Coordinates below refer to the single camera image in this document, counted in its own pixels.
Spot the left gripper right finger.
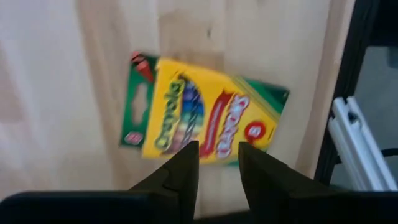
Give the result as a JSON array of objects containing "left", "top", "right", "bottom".
[{"left": 238, "top": 142, "right": 330, "bottom": 224}]

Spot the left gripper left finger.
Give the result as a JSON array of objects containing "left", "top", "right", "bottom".
[{"left": 130, "top": 140, "right": 200, "bottom": 224}]

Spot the yellow green Crayola crayon box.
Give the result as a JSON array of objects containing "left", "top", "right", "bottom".
[{"left": 119, "top": 51, "right": 290, "bottom": 166}]

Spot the silver aluminium extrusion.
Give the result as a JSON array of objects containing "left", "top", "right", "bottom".
[{"left": 328, "top": 95, "right": 398, "bottom": 191}]

